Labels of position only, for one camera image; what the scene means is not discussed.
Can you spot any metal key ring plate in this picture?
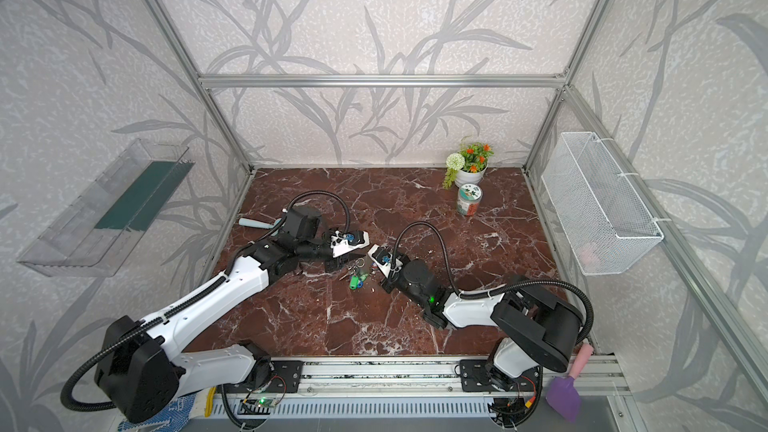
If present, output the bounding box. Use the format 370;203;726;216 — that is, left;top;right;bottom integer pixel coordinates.
339;256;373;286

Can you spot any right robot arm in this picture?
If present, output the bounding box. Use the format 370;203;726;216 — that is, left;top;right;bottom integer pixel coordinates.
368;221;594;391

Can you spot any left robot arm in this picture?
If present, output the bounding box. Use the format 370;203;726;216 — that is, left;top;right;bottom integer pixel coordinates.
60;193;370;423

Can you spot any green key tag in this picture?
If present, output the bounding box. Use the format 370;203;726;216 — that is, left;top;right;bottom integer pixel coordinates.
349;273;368;290

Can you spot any light blue toy shovel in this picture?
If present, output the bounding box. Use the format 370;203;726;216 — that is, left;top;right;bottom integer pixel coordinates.
237;217;279;230

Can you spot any small printed jar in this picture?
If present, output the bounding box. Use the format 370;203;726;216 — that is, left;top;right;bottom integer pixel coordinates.
457;183;483;216

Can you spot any potted artificial flower plant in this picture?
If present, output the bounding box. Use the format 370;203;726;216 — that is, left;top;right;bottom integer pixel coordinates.
442;136;494;190

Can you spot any purple pink toy shovel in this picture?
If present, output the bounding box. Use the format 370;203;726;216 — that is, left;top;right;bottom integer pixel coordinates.
545;344;594;422

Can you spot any blue dotted work glove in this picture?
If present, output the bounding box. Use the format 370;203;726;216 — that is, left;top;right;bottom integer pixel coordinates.
115;395;196;432

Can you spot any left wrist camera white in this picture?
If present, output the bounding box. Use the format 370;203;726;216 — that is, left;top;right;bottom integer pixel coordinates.
330;230;370;258

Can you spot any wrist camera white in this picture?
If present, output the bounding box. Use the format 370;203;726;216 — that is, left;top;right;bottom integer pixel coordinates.
368;244;396;280
330;230;370;258

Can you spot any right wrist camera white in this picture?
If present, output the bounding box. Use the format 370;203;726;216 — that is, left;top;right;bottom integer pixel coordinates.
368;244;396;280

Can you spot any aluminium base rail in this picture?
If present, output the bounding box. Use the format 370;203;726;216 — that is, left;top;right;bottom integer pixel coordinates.
122;355;631;421

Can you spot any white wire mesh basket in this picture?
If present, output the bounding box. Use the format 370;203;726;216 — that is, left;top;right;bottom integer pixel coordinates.
542;132;664;276

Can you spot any clear plastic wall shelf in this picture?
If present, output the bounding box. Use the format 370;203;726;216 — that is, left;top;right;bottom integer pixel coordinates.
18;139;194;278

